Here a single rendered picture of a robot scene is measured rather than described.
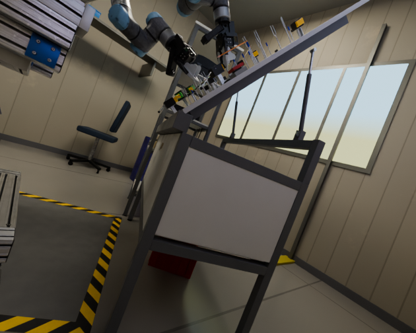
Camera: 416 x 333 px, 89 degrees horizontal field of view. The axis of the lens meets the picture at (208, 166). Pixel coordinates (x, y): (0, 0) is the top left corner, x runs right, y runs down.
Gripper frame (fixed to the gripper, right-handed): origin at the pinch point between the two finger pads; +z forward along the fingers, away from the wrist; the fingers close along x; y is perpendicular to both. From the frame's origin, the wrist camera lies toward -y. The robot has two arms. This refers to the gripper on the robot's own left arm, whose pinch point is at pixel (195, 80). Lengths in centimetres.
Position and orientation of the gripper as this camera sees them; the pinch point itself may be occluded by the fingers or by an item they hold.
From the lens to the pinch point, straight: 102.8
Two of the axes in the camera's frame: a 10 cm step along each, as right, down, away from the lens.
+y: 6.8, -5.5, -4.9
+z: 6.0, 8.0, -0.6
